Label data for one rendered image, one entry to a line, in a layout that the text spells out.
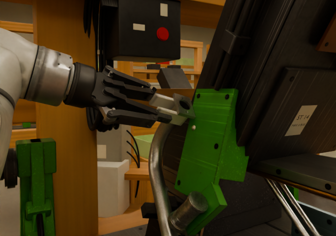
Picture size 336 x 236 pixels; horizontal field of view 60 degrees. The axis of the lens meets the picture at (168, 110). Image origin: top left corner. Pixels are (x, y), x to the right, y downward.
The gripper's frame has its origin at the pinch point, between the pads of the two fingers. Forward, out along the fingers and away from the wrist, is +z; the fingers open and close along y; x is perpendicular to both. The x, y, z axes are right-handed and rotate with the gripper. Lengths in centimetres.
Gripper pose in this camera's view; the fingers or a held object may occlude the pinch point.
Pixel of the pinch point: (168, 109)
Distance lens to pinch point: 59.1
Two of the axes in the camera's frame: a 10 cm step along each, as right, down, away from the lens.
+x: -5.1, 6.3, 5.9
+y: -1.7, -7.4, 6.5
